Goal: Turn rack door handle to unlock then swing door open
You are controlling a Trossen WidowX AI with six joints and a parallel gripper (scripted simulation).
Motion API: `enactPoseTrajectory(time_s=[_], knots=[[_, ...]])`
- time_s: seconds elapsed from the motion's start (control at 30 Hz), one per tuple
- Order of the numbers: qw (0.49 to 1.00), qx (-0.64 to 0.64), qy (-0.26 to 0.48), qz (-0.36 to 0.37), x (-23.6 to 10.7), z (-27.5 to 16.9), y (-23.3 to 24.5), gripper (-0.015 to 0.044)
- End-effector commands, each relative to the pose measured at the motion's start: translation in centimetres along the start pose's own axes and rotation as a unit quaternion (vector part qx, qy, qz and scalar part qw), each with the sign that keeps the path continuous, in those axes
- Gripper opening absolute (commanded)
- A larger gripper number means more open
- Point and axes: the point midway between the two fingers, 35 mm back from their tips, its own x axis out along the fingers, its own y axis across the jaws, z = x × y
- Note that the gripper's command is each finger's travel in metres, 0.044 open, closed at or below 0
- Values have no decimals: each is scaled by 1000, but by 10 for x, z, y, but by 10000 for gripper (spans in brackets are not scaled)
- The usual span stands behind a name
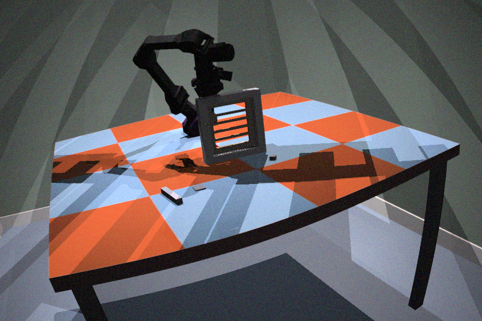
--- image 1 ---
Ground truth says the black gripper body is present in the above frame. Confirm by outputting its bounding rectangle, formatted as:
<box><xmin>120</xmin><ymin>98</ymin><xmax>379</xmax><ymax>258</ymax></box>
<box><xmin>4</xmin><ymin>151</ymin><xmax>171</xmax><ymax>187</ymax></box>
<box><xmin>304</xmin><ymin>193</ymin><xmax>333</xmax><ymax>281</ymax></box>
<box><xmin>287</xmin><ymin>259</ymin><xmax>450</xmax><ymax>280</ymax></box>
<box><xmin>191</xmin><ymin>62</ymin><xmax>224</xmax><ymax>93</ymax></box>

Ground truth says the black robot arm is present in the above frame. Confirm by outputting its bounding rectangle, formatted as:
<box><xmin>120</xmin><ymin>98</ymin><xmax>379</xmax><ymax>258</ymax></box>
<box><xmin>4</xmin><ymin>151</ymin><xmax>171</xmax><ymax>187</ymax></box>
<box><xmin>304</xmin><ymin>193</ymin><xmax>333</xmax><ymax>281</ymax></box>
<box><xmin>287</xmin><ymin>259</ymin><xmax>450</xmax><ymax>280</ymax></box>
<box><xmin>132</xmin><ymin>29</ymin><xmax>235</xmax><ymax>122</ymax></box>

